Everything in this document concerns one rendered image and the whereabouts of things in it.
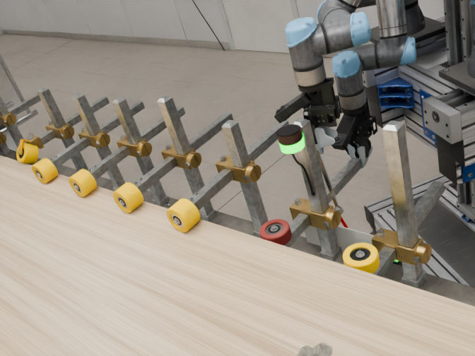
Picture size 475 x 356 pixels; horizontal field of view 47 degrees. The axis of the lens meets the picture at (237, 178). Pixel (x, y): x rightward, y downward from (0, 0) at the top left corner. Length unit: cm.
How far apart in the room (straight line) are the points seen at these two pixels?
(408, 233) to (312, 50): 49
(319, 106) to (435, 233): 113
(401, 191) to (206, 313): 52
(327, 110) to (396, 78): 70
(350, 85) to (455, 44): 49
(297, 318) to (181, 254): 41
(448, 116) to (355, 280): 57
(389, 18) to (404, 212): 58
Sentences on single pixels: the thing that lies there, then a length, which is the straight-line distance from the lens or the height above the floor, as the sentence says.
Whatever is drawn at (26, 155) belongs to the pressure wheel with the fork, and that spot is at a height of 94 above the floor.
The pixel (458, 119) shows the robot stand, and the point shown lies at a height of 97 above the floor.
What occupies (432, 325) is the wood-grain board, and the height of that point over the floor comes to 90.
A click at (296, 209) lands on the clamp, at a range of 153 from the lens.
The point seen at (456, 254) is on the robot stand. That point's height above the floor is 21.
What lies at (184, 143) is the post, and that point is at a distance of 174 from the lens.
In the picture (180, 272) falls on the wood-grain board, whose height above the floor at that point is 90.
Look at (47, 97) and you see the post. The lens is 231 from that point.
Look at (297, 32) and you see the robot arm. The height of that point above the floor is 135.
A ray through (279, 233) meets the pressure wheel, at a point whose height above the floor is 91.
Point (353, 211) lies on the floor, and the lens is 291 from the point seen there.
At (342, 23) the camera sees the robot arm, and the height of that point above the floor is 134.
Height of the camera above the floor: 177
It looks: 31 degrees down
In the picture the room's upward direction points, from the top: 18 degrees counter-clockwise
